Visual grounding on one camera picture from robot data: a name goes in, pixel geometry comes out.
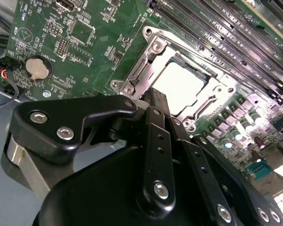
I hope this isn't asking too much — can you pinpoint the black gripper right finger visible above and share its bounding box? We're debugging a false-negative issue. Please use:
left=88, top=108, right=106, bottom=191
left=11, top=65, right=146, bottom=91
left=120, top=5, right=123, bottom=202
left=168, top=116, right=283, bottom=226

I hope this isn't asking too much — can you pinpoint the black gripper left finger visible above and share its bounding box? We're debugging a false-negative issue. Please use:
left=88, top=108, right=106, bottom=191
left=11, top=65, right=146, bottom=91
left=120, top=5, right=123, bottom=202
left=1, top=87, right=177, bottom=213

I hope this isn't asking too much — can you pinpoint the silver CPU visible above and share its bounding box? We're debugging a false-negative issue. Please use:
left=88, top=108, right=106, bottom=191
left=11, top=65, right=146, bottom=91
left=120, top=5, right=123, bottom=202
left=152, top=55, right=209, bottom=117

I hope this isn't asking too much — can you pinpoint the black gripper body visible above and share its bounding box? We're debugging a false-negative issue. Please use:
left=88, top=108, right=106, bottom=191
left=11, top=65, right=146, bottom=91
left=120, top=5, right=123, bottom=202
left=32, top=145, right=205, bottom=226

